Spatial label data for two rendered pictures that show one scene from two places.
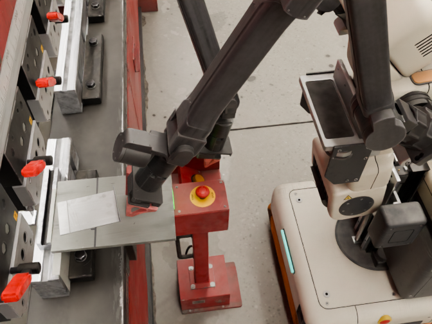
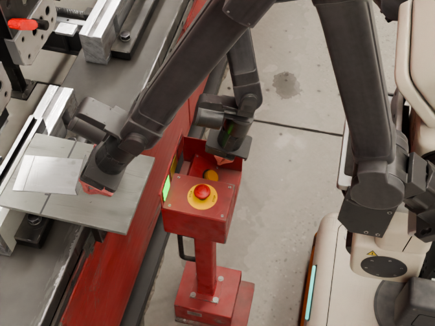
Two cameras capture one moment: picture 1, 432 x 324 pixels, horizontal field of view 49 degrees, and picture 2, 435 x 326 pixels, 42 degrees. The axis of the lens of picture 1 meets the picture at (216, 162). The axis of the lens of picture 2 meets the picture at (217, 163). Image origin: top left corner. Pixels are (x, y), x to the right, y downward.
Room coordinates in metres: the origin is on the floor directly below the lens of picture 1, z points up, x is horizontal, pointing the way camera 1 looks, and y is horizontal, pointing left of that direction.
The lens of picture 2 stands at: (0.07, -0.26, 1.94)
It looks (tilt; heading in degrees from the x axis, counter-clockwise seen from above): 55 degrees down; 21
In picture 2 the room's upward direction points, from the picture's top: straight up
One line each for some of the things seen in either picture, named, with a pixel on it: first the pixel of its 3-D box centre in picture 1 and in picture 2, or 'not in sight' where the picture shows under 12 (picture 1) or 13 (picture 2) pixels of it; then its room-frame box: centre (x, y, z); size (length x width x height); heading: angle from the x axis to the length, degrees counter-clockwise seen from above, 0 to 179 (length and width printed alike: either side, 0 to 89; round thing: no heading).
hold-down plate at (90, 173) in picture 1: (84, 222); (56, 184); (0.58, 0.32, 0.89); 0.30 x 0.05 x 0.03; 7
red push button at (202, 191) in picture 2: (202, 193); (202, 194); (0.73, 0.04, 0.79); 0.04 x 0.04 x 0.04
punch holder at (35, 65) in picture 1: (20, 73); (10, 7); (0.71, 0.39, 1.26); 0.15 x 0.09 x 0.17; 7
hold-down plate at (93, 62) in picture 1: (93, 67); (138, 17); (1.14, 0.39, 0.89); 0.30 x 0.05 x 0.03; 7
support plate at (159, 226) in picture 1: (114, 209); (78, 181); (0.55, 0.23, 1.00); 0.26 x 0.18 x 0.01; 97
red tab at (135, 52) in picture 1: (135, 54); not in sight; (1.57, 0.34, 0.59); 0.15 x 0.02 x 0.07; 7
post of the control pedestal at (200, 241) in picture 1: (200, 245); (205, 251); (0.77, 0.05, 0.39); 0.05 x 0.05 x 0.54; 8
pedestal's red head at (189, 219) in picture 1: (197, 188); (203, 186); (0.77, 0.05, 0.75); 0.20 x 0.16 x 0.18; 8
